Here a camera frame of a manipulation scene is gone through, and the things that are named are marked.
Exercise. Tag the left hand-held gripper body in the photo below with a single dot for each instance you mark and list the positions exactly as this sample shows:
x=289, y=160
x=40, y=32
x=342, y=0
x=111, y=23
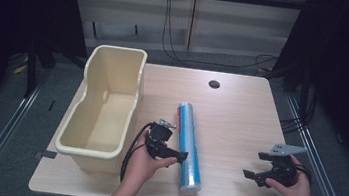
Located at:
x=157, y=138

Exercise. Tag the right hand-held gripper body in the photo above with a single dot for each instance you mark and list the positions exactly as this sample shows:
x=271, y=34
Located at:
x=283, y=168

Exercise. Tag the blue and white roll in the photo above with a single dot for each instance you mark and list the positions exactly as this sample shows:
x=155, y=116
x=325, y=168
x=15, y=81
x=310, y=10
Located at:
x=190, y=140

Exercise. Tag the person's right hand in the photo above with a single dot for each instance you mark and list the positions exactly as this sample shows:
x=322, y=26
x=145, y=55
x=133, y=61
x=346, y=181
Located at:
x=295, y=195

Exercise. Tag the person's left hand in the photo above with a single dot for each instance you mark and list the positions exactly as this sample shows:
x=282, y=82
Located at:
x=140, y=169

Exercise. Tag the cream plastic bin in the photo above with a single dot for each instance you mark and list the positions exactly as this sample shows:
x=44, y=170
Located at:
x=106, y=120

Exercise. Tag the small black floor tape strip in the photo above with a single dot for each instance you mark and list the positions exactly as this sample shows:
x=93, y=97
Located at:
x=51, y=105

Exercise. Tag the black floor tape piece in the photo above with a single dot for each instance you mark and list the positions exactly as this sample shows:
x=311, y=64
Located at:
x=45, y=154

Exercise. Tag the black metal stand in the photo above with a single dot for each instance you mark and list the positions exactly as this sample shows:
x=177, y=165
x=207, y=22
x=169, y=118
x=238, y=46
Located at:
x=31, y=70

